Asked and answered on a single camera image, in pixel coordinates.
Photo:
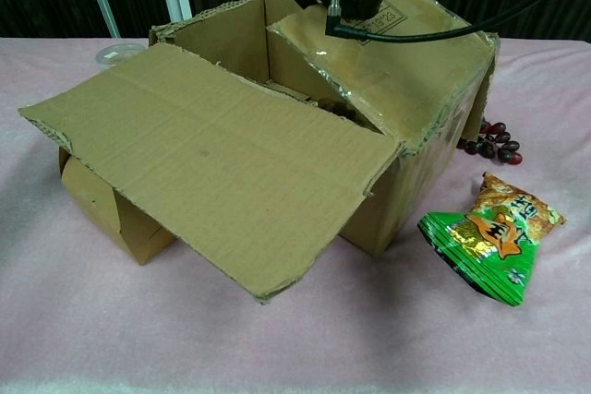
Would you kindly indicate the large brown cardboard box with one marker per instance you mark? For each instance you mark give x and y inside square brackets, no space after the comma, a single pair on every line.
[208,158]

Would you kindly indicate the small kraft paper gable box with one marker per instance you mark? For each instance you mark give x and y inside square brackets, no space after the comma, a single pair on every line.
[92,195]

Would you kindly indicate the clear jar with orange contents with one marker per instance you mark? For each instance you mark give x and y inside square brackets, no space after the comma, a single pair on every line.
[115,52]

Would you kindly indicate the bunch of dark red grapes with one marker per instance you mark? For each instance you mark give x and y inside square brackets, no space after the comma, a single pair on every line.
[494,145]

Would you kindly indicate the green orange snack bag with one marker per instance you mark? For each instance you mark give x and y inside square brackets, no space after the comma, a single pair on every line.
[485,246]

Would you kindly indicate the pink tablecloth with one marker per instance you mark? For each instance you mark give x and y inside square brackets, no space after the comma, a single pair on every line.
[277,343]

